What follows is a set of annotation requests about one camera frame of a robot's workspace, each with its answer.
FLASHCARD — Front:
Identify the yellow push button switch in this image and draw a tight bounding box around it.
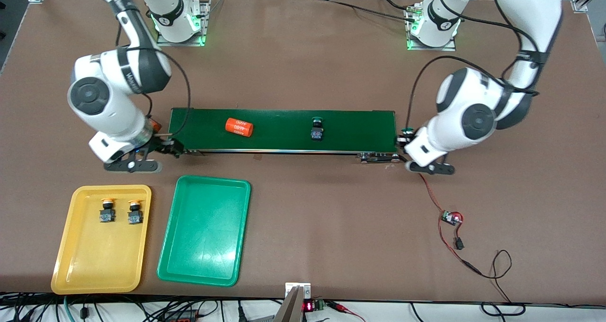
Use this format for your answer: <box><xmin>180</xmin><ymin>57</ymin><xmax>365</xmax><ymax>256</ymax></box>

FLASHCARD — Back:
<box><xmin>127</xmin><ymin>199</ymin><xmax>145</xmax><ymax>225</ymax></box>
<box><xmin>99</xmin><ymin>198</ymin><xmax>117</xmax><ymax>224</ymax></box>

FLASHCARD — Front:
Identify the green plastic tray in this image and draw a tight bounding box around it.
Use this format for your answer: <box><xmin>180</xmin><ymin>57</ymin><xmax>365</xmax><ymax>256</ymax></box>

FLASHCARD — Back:
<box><xmin>157</xmin><ymin>175</ymin><xmax>251</xmax><ymax>287</ymax></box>

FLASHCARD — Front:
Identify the green conveyor belt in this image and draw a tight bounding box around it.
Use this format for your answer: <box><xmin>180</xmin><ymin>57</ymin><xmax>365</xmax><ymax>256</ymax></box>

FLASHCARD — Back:
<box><xmin>164</xmin><ymin>107</ymin><xmax>411</xmax><ymax>164</ymax></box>

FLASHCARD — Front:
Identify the yellow plastic tray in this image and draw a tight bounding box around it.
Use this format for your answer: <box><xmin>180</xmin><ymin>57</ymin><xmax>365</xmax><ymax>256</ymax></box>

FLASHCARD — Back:
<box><xmin>51</xmin><ymin>185</ymin><xmax>152</xmax><ymax>295</ymax></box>

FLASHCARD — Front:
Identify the red clip lead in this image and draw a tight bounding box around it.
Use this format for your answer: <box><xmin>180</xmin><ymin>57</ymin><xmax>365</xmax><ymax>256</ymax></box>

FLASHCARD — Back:
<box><xmin>327</xmin><ymin>301</ymin><xmax>365</xmax><ymax>322</ymax></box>

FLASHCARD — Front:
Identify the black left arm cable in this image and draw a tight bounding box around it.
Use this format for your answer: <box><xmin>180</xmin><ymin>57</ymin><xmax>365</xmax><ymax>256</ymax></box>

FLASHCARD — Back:
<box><xmin>404</xmin><ymin>0</ymin><xmax>541</xmax><ymax>131</ymax></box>

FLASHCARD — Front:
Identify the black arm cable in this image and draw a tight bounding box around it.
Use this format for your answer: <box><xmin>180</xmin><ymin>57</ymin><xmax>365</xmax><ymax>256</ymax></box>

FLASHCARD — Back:
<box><xmin>116</xmin><ymin>9</ymin><xmax>192</xmax><ymax>138</ymax></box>
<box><xmin>404</xmin><ymin>0</ymin><xmax>541</xmax><ymax>131</ymax></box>

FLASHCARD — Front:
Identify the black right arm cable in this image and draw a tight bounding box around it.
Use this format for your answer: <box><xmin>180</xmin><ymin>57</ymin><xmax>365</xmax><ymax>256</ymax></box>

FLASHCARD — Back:
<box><xmin>116</xmin><ymin>9</ymin><xmax>192</xmax><ymax>138</ymax></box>

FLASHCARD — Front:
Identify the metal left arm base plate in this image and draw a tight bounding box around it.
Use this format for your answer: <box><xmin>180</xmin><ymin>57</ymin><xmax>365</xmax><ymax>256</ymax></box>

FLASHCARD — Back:
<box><xmin>406</xmin><ymin>5</ymin><xmax>457</xmax><ymax>52</ymax></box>

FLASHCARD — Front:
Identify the red and black wire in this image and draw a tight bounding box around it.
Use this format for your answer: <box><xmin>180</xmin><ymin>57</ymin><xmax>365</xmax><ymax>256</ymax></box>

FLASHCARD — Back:
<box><xmin>419</xmin><ymin>173</ymin><xmax>483</xmax><ymax>277</ymax></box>

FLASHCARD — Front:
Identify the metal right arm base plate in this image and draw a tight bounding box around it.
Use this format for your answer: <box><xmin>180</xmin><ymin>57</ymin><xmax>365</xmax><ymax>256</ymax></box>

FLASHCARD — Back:
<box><xmin>156</xmin><ymin>0</ymin><xmax>212</xmax><ymax>47</ymax></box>

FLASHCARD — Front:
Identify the thick black table cable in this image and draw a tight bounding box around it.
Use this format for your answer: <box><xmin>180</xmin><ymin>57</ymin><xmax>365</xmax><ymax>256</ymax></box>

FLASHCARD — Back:
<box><xmin>375</xmin><ymin>0</ymin><xmax>411</xmax><ymax>13</ymax></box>

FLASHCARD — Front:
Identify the thin black table cable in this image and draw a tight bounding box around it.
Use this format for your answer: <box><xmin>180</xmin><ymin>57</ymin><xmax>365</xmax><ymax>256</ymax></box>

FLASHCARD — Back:
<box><xmin>327</xmin><ymin>0</ymin><xmax>418</xmax><ymax>22</ymax></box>

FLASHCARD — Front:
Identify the thin black looped cable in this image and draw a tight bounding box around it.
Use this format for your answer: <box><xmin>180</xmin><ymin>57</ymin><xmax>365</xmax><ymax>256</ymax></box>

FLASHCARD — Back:
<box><xmin>481</xmin><ymin>250</ymin><xmax>526</xmax><ymax>316</ymax></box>

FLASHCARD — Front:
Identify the grey metal camera post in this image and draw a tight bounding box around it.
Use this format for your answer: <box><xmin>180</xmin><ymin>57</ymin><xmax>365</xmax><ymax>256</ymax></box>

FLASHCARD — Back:
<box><xmin>274</xmin><ymin>283</ymin><xmax>312</xmax><ymax>322</ymax></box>

